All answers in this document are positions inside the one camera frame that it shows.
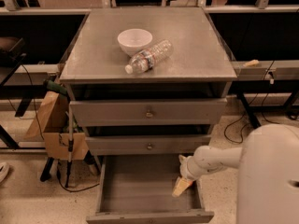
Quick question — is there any white shoe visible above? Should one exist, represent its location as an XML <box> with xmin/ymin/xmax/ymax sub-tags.
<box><xmin>0</xmin><ymin>162</ymin><xmax>9</xmax><ymax>183</ymax></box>

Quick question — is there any grey open bottom drawer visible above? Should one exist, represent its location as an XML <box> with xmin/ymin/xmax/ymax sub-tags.
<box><xmin>86</xmin><ymin>154</ymin><xmax>214</xmax><ymax>224</ymax></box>

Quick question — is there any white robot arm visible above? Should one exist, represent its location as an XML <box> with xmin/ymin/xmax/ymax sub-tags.
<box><xmin>172</xmin><ymin>124</ymin><xmax>299</xmax><ymax>224</ymax></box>

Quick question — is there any grey drawer cabinet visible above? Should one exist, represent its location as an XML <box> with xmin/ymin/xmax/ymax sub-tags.
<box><xmin>57</xmin><ymin>7</ymin><xmax>238</xmax><ymax>170</ymax></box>

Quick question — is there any grey top drawer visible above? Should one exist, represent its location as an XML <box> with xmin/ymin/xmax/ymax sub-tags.
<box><xmin>70</xmin><ymin>98</ymin><xmax>227</xmax><ymax>127</ymax></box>

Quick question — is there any grey middle drawer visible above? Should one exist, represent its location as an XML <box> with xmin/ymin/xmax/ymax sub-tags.
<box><xmin>86</xmin><ymin>134</ymin><xmax>211</xmax><ymax>155</ymax></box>

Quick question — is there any brown cardboard box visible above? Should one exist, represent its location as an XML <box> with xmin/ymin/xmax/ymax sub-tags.
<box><xmin>23</xmin><ymin>91</ymin><xmax>90</xmax><ymax>161</ymax></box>

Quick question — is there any white ceramic bowl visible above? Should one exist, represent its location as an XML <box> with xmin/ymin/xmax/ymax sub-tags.
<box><xmin>117</xmin><ymin>29</ymin><xmax>152</xmax><ymax>57</ymax></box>

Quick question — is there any green handled grabber stick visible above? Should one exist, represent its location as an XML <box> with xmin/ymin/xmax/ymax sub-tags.
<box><xmin>44</xmin><ymin>79</ymin><xmax>74</xmax><ymax>189</ymax></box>

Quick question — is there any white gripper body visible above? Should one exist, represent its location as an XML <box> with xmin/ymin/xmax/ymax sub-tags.
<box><xmin>179</xmin><ymin>156</ymin><xmax>206</xmax><ymax>181</ymax></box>

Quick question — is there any small yellow foam piece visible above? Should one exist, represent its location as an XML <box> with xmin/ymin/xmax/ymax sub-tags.
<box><xmin>243</xmin><ymin>59</ymin><xmax>259</xmax><ymax>67</ymax></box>

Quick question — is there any clear plastic water bottle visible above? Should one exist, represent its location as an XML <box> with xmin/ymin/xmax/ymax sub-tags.
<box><xmin>125</xmin><ymin>39</ymin><xmax>174</xmax><ymax>75</ymax></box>

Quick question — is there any black floor cable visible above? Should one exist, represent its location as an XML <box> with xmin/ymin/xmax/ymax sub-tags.
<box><xmin>223</xmin><ymin>59</ymin><xmax>278</xmax><ymax>145</ymax></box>

